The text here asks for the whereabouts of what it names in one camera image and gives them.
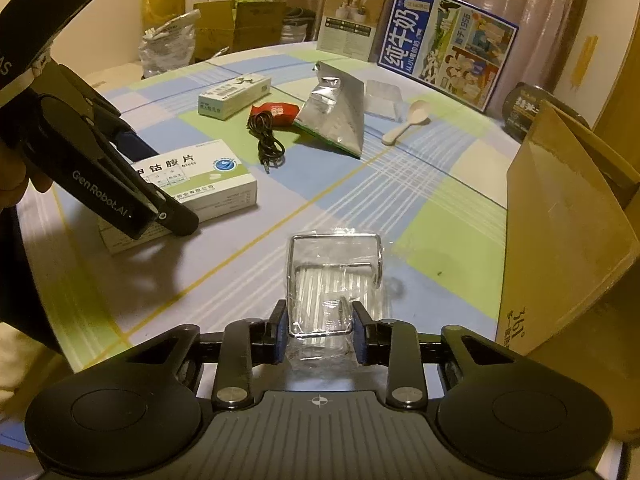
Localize green white medicine box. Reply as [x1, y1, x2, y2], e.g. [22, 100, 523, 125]
[96, 153, 260, 255]

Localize clear plastic box with wire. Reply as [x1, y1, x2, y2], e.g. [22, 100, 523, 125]
[285, 229, 387, 370]

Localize black cable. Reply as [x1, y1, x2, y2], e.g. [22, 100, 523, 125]
[246, 110, 288, 175]

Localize long white green box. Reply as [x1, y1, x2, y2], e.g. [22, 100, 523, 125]
[198, 74, 271, 120]

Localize red snack packet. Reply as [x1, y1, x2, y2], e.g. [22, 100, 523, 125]
[247, 102, 299, 131]

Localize silver foil pouch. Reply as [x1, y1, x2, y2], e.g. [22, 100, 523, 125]
[294, 62, 364, 158]

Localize person's left hand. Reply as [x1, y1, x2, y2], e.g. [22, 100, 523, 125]
[0, 143, 52, 209]

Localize crumpled silver plastic bag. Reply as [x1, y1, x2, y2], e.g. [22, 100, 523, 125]
[138, 9, 201, 79]

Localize brown cardboard box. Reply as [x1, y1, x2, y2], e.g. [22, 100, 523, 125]
[497, 102, 639, 443]

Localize checkered tablecloth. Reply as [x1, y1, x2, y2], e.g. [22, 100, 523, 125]
[17, 44, 518, 370]

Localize stacked cardboard boxes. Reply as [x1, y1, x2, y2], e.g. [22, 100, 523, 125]
[184, 0, 286, 62]

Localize white plastic spoon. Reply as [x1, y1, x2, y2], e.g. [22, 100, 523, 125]
[382, 100, 430, 146]

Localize clear plastic container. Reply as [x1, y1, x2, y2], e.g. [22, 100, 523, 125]
[364, 79, 402, 122]

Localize white product box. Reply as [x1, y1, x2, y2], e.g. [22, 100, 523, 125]
[317, 0, 386, 62]

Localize black instant rice bowl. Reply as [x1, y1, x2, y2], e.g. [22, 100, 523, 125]
[502, 81, 589, 142]

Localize blue milk carton box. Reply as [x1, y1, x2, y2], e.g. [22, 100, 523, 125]
[378, 0, 518, 113]

